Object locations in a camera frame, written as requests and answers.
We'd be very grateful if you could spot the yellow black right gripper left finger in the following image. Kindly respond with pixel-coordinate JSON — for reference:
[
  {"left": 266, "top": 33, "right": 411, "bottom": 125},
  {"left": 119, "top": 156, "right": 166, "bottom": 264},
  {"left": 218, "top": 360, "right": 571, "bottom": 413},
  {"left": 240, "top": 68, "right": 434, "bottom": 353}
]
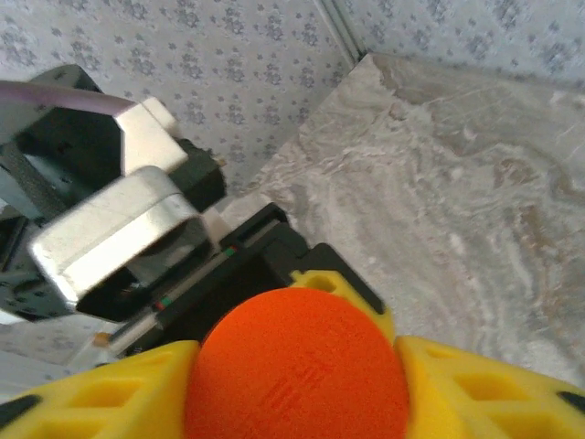
[{"left": 0, "top": 340, "right": 203, "bottom": 439}]

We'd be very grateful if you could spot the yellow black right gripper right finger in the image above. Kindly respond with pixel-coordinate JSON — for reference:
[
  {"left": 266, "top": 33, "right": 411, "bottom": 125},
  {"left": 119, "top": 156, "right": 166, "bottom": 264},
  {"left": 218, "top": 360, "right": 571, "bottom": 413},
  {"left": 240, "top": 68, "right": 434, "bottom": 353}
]
[{"left": 392, "top": 336, "right": 585, "bottom": 439}]

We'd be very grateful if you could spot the orange bottle cap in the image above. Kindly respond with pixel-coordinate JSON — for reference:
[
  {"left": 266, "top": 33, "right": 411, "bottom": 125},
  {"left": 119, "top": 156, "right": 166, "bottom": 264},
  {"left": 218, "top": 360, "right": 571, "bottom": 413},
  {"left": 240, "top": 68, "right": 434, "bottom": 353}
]
[{"left": 184, "top": 286, "right": 411, "bottom": 439}]

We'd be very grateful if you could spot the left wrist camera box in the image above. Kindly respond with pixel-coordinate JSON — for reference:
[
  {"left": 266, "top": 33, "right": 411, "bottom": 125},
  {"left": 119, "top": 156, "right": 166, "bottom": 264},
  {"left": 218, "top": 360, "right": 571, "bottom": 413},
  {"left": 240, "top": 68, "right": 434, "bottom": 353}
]
[{"left": 27, "top": 97, "right": 216, "bottom": 317}]

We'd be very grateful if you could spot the aluminium corner post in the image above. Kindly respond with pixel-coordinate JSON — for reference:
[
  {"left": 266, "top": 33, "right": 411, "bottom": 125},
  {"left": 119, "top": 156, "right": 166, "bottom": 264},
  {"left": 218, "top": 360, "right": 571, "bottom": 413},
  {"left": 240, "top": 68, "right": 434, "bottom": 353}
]
[{"left": 314, "top": 0, "right": 367, "bottom": 64}]

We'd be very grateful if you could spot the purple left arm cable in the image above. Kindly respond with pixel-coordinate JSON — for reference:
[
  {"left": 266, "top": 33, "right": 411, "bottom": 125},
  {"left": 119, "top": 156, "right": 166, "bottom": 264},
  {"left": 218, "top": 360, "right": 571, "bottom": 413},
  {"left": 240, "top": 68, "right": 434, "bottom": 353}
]
[{"left": 0, "top": 80, "right": 136, "bottom": 114}]

